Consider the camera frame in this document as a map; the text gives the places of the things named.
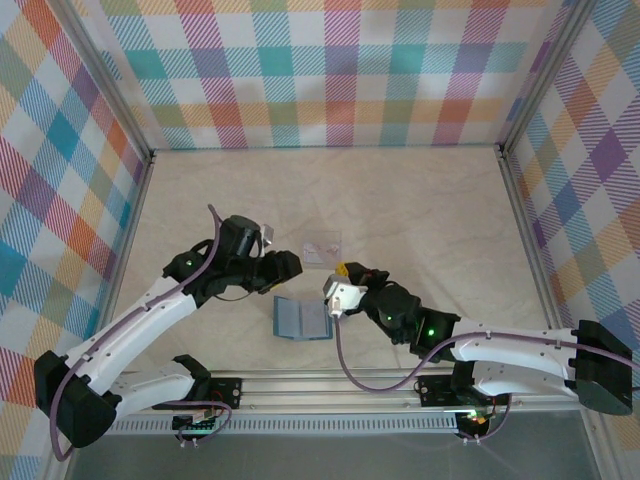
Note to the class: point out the clear plastic card sleeve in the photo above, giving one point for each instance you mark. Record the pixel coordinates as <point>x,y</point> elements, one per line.
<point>317,256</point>

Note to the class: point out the blue card holder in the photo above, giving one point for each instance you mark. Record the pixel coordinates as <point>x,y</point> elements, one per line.
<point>286,317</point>

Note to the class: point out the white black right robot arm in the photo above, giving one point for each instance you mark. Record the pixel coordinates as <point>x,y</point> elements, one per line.
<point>510,357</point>

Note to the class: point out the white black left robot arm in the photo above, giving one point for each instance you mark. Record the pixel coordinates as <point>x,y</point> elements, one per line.
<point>140,322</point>

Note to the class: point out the orange lit controller board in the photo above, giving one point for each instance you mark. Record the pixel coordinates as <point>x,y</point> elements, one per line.
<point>477,420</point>

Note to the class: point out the green lit controller board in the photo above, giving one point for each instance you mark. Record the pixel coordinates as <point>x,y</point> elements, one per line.
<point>195,425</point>

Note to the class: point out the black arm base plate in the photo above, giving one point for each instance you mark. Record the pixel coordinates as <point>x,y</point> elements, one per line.
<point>227,392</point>
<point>435,392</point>

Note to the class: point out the aluminium table side rail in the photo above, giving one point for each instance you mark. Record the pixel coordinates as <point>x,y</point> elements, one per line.
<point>125,250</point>
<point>532,250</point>

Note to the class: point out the aluminium mounting rail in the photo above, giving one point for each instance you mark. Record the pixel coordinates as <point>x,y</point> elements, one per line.
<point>325,395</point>

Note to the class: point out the aluminium frame post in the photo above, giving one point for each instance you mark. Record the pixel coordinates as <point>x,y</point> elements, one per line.
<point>107,75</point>
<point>545,75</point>

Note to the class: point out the aluminium frame leg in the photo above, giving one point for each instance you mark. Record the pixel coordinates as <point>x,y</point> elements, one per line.
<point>602,450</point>
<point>50,472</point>

